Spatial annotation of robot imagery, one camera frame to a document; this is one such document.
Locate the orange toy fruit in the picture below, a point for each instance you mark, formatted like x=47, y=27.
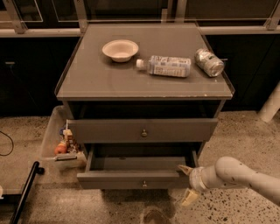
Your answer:
x=60, y=149

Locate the silver drink can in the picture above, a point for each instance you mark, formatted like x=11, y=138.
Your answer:
x=209, y=62

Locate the grey drawer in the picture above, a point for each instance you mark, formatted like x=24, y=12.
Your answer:
x=137, y=165
x=142, y=130

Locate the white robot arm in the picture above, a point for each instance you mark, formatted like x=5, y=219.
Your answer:
x=226, y=173

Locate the white pillar base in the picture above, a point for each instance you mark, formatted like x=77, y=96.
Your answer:
x=271, y=106

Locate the black metal bar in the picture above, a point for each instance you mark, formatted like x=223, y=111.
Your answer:
x=35, y=170

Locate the grey top drawer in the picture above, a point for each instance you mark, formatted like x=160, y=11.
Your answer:
x=142, y=130

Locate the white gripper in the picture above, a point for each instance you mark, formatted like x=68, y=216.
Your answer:
x=195, y=178

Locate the clear plastic storage bin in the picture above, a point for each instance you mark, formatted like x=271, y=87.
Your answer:
x=54, y=136

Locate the metal window railing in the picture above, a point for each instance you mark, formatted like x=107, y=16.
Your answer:
x=72, y=17

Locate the grey drawer cabinet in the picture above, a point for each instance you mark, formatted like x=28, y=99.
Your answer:
x=95, y=87

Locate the small brown snack box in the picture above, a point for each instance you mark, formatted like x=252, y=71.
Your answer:
x=71, y=145

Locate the clear plastic water bottle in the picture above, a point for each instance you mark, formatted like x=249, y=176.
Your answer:
x=165, y=66

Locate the white paper bowl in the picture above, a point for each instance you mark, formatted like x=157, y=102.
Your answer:
x=121, y=50

